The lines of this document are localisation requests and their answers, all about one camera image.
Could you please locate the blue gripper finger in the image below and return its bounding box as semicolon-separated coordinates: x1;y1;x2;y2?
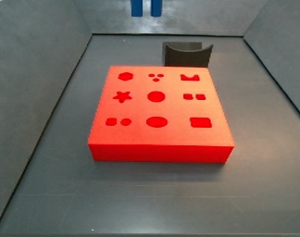
151;0;162;17
130;0;142;17

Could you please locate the dark grey curved holder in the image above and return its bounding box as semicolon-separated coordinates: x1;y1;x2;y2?
162;42;212;68

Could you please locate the red shape-sorter block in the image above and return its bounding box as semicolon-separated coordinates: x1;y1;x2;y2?
88;66;234;163

